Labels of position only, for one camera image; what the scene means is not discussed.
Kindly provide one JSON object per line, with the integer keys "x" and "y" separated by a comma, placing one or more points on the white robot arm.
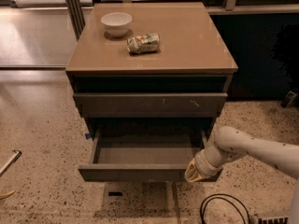
{"x": 231, "y": 144}

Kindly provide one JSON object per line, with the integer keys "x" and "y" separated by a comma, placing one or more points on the crushed drink can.
{"x": 138, "y": 44}

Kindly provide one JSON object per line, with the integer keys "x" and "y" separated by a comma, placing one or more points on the white ceramic bowl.
{"x": 116, "y": 24}

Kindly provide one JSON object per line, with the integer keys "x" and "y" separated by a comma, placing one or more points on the brown drawer cabinet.
{"x": 192, "y": 58}

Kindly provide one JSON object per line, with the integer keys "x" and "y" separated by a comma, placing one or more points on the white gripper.
{"x": 203, "y": 165}

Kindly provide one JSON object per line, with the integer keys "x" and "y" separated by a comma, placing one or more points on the yellow object at left edge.
{"x": 6, "y": 195}

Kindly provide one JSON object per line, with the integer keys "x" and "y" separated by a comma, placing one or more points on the grey drawer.
{"x": 150, "y": 105}
{"x": 141, "y": 157}

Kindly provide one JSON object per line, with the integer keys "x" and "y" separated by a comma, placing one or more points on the grey power strip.
{"x": 268, "y": 219}

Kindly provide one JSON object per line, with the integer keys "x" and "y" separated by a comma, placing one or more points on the dark object by wall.
{"x": 289, "y": 98}

